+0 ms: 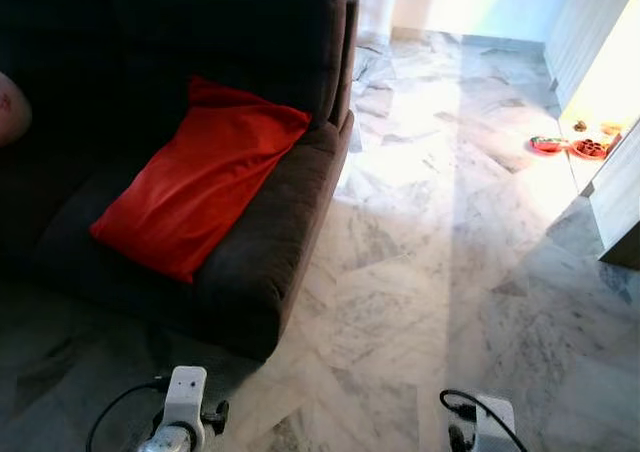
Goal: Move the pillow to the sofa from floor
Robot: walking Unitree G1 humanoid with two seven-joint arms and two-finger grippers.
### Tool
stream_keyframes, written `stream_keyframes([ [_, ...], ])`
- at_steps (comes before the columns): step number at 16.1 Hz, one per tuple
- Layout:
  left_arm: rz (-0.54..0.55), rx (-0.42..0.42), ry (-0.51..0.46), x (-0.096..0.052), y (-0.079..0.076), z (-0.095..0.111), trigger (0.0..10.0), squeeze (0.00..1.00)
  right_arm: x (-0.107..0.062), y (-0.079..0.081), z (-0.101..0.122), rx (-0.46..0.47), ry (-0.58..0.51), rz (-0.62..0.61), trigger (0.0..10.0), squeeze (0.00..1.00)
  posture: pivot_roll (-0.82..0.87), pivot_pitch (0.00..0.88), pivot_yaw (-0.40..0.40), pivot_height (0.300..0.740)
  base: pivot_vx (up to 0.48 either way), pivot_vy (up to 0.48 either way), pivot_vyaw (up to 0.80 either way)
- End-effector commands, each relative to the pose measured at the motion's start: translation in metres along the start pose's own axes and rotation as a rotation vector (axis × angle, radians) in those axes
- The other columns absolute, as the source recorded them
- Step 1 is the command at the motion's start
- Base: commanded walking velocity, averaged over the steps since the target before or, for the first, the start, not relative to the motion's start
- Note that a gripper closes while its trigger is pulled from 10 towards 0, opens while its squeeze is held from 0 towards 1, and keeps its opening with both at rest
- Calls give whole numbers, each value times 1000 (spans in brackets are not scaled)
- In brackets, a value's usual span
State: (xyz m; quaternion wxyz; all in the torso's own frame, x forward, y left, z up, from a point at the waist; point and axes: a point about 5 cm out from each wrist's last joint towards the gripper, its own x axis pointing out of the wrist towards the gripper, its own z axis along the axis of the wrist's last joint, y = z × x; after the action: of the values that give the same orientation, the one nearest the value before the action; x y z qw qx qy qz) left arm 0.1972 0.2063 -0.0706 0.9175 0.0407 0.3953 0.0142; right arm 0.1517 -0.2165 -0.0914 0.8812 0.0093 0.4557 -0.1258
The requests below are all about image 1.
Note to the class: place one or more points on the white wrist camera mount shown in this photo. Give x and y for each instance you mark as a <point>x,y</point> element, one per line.
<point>495,427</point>
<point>185,397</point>

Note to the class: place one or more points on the grey-brown fabric sofa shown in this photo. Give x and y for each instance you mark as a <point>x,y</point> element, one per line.
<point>250,32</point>

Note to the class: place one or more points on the white wooden cabinet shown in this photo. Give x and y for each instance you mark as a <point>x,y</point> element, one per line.
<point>615,192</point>

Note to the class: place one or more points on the red pillow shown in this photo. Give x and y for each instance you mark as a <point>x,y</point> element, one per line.
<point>200,182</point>

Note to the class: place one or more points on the small brown item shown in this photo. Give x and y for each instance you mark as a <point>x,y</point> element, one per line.
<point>580,126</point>

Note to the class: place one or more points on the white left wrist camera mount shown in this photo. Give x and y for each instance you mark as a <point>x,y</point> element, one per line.
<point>185,397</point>

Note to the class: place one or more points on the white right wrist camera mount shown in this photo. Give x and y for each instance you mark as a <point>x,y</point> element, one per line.
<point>495,427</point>

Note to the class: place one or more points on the small orange item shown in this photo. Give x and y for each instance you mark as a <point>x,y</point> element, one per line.
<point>611,128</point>

